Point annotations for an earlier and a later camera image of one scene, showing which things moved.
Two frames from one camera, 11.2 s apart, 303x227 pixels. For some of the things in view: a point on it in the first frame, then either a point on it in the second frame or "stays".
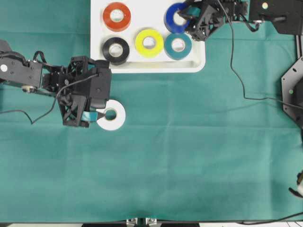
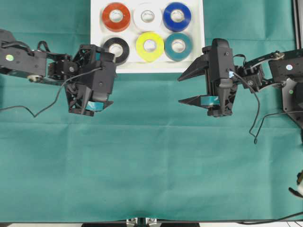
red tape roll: [114, 26] stays
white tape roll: [111, 125] -> [150, 26]
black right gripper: [204, 17] -> [217, 63]
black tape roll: [113, 60] stays
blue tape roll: [169, 15] stays
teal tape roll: [181, 55] stays
